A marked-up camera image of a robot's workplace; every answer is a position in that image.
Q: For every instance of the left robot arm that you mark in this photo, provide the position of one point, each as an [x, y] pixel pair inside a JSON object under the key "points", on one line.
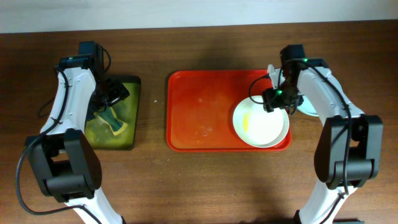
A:
{"points": [[61, 158]]}

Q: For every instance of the black tray with soapy water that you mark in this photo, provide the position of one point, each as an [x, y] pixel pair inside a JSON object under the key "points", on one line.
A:
{"points": [[99, 134]]}

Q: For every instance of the green and yellow sponge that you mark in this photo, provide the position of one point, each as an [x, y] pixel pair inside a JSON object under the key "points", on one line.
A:
{"points": [[109, 117]]}

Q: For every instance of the white plate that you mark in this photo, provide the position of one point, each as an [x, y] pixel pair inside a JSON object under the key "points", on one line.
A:
{"points": [[257, 127]]}

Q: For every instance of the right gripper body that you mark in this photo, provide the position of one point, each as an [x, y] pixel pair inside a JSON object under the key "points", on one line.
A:
{"points": [[285, 95]]}

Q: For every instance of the light blue plate top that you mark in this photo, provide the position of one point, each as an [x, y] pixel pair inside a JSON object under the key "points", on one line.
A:
{"points": [[307, 108]]}

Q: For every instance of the red plastic tray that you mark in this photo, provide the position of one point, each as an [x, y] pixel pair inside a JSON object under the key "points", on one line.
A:
{"points": [[200, 106]]}

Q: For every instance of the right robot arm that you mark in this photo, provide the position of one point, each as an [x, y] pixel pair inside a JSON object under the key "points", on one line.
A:
{"points": [[349, 149]]}

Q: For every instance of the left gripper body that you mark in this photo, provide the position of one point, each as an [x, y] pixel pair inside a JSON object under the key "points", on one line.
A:
{"points": [[115, 94]]}

